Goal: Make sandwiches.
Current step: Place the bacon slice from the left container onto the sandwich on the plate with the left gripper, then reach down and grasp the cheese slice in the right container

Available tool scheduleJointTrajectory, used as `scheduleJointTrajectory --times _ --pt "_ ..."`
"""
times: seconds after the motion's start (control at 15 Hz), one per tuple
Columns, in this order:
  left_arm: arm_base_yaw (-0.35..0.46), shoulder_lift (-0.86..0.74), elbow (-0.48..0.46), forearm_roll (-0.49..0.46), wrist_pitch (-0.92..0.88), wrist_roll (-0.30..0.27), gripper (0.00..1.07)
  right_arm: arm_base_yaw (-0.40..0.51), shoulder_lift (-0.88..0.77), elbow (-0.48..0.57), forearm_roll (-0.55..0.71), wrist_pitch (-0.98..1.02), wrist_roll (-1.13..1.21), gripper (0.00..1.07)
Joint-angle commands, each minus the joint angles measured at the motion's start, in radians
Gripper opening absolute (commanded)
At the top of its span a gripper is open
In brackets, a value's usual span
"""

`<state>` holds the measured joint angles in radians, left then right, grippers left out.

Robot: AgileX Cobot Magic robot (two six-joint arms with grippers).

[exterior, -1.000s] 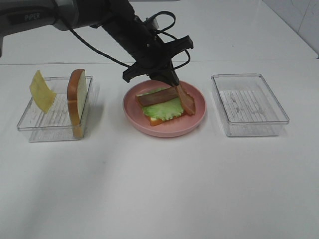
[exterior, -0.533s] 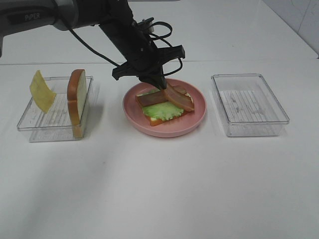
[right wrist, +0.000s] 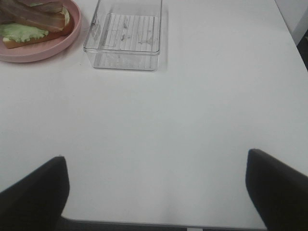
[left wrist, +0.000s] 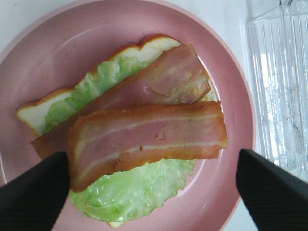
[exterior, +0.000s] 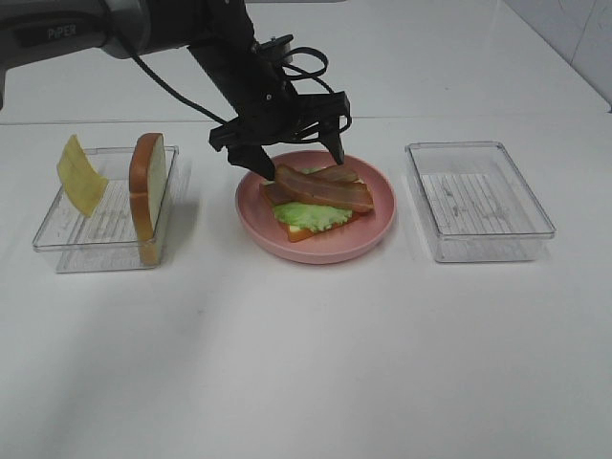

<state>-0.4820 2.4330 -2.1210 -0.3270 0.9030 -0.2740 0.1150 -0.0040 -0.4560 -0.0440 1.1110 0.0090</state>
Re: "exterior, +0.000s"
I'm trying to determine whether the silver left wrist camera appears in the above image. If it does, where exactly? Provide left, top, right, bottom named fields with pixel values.
left=251, top=34, right=294, bottom=66

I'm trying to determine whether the green lettuce leaf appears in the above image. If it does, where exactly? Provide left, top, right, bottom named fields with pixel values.
left=271, top=165, right=353, bottom=234

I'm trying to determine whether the pink round plate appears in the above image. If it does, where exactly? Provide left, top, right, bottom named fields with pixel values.
left=235, top=155, right=397, bottom=264

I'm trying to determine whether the right clear plastic tray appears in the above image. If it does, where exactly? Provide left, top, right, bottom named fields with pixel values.
left=404, top=141, right=557, bottom=263

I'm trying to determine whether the left clear plastic tray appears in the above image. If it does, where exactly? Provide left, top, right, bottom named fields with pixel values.
left=33, top=145, right=179, bottom=273

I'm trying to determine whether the yellow cheese slice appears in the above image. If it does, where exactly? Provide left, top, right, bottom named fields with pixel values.
left=56, top=134, right=109, bottom=218

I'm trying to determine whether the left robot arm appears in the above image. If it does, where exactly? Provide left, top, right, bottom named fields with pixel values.
left=1, top=0, right=352, bottom=180

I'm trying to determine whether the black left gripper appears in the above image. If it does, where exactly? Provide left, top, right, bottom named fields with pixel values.
left=208, top=87, right=350, bottom=181

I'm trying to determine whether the bread slice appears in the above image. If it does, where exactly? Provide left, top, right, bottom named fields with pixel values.
left=259, top=164, right=374, bottom=242
left=129, top=133, right=166, bottom=267

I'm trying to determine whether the clear plastic tray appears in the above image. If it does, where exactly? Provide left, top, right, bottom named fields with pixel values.
left=33, top=145, right=179, bottom=273
left=404, top=141, right=557, bottom=263

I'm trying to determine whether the pink wavy bacon strip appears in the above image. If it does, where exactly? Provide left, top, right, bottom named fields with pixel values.
left=274, top=164, right=374, bottom=213

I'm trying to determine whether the brown bacon strip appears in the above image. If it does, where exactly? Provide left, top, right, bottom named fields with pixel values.
left=259, top=165, right=361, bottom=206

